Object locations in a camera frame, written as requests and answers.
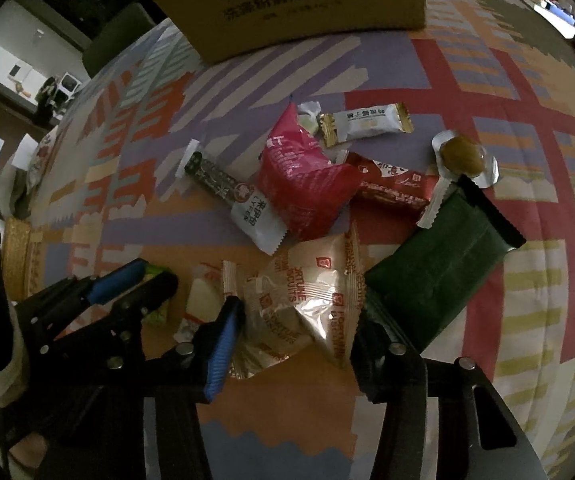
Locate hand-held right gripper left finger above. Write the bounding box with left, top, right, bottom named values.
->
left=142, top=296, right=245, bottom=480

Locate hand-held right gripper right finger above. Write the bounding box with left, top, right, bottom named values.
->
left=351, top=304, right=551, bottom=480

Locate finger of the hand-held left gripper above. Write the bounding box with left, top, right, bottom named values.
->
left=17, top=258, right=152, bottom=333
left=42, top=274, right=179, bottom=371

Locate small green snack packet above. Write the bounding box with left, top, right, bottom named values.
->
left=140, top=266, right=175, bottom=326

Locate translucent silver biscuit packet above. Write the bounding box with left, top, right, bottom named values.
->
left=222, top=230, right=368, bottom=380

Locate dark green snack packet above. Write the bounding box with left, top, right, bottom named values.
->
left=365, top=176, right=527, bottom=356

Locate dark stick packet white end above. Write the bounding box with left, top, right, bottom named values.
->
left=174, top=138, right=289, bottom=255

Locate red snack bar packet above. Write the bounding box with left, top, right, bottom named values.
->
left=337, top=150, right=454, bottom=228

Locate pink snack packet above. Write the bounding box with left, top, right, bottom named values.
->
left=258, top=102, right=363, bottom=241

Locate foil packed brown egg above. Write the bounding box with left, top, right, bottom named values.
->
left=431, top=130, right=502, bottom=188

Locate brown cardboard box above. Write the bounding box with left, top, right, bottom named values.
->
left=134, top=0, right=428, bottom=65

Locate small white snack packet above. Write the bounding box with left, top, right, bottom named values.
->
left=174, top=260, right=228, bottom=346

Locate gold patterned box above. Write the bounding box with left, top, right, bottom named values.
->
left=2, top=217, right=35, bottom=301

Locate printed snack bag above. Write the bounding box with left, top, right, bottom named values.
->
left=27, top=130, right=60, bottom=196

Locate white paper sheet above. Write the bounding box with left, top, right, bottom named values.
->
left=11, top=134, right=43, bottom=168

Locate white shelf unit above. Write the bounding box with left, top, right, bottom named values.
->
left=57, top=74, right=85, bottom=106

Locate white gold candy packet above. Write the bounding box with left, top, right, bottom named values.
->
left=317, top=102, right=415, bottom=148

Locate small dark chair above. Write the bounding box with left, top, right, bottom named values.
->
left=84, top=2, right=155, bottom=78

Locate small white green candy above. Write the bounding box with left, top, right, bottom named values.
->
left=295, top=101, right=324, bottom=136

